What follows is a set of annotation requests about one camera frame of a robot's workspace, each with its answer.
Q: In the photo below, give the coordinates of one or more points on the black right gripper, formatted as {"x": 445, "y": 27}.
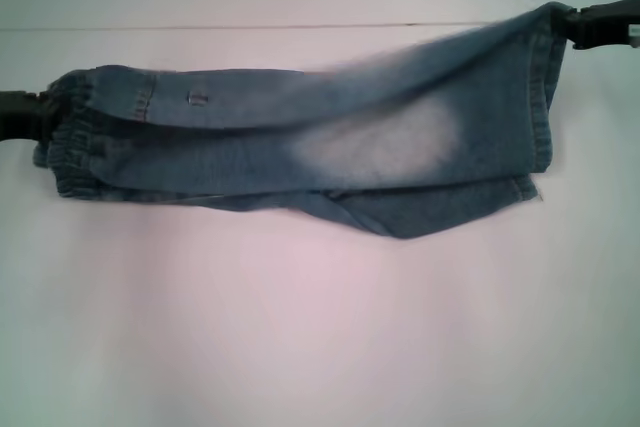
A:
{"x": 610, "y": 24}

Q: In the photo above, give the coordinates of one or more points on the blue denim shorts basketball print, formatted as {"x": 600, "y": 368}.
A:
{"x": 320, "y": 147}

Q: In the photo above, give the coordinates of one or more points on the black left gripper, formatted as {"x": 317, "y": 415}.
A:
{"x": 17, "y": 117}

